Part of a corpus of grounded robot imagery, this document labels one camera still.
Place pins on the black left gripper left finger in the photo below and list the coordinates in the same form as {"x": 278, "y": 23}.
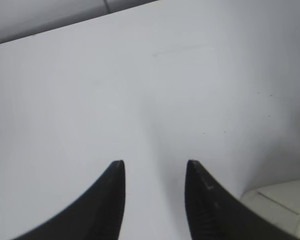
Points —
{"x": 96, "y": 215}

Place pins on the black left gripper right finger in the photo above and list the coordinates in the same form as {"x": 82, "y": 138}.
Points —
{"x": 214, "y": 214}

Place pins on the cream canvas zipper bag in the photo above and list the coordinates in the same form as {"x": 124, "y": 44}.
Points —
{"x": 279, "y": 204}

